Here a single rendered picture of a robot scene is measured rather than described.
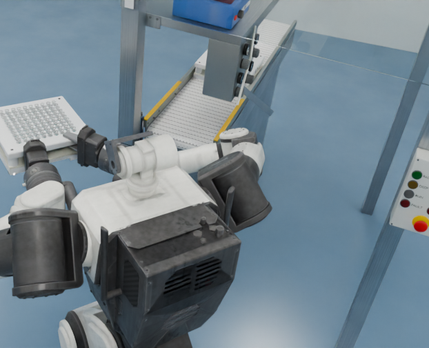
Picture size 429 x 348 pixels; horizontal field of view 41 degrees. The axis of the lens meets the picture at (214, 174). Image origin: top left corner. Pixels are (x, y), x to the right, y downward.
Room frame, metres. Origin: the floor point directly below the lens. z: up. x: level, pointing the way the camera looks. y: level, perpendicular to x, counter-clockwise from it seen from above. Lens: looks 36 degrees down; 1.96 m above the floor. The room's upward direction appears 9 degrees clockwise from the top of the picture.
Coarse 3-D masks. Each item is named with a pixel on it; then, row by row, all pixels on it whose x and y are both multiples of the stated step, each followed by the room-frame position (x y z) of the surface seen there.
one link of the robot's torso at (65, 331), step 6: (60, 324) 1.03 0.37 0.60; (66, 324) 1.01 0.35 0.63; (60, 330) 1.01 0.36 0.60; (66, 330) 0.99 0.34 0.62; (60, 336) 1.01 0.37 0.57; (66, 336) 0.99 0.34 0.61; (72, 336) 0.98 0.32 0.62; (60, 342) 1.01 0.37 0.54; (66, 342) 0.97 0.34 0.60; (72, 342) 0.97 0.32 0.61
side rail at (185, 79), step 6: (192, 66) 2.24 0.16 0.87; (186, 72) 2.17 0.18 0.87; (192, 72) 2.21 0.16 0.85; (186, 78) 2.14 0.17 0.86; (180, 84) 2.07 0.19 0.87; (174, 90) 2.01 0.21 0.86; (168, 102) 1.95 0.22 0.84; (162, 108) 1.89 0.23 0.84; (156, 114) 1.83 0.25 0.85; (144, 120) 1.75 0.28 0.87; (150, 120) 1.79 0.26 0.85; (144, 126) 1.75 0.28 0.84
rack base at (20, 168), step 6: (0, 150) 1.27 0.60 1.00; (54, 150) 1.31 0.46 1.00; (60, 150) 1.32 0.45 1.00; (66, 150) 1.32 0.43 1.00; (72, 150) 1.33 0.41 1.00; (0, 156) 1.27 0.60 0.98; (6, 156) 1.25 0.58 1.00; (48, 156) 1.28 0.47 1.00; (54, 156) 1.28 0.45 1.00; (60, 156) 1.29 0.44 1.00; (66, 156) 1.30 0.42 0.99; (72, 156) 1.31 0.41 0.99; (6, 162) 1.22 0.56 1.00; (6, 168) 1.22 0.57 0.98; (12, 168) 1.21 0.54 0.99; (18, 168) 1.22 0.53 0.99; (24, 168) 1.23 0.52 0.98; (12, 174) 1.21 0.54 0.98
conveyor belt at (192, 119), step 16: (272, 48) 2.64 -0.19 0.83; (192, 80) 2.18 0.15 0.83; (176, 96) 2.02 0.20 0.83; (192, 96) 2.04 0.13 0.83; (208, 96) 2.06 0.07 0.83; (176, 112) 1.90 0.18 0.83; (192, 112) 1.92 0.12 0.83; (208, 112) 1.94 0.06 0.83; (224, 112) 1.96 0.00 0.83; (160, 128) 1.77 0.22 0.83; (176, 128) 1.78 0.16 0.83; (192, 128) 1.80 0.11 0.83; (208, 128) 1.82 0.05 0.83; (176, 144) 1.72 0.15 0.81; (192, 144) 1.71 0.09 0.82
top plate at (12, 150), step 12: (60, 96) 1.54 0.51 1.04; (0, 108) 1.41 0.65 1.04; (0, 120) 1.35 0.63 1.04; (72, 120) 1.41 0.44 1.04; (0, 132) 1.30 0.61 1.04; (24, 132) 1.31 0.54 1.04; (72, 132) 1.35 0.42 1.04; (0, 144) 1.25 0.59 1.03; (12, 144) 1.25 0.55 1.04; (24, 144) 1.26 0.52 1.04; (48, 144) 1.27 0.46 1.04; (60, 144) 1.29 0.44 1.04; (72, 144) 1.31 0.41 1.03; (12, 156) 1.21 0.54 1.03
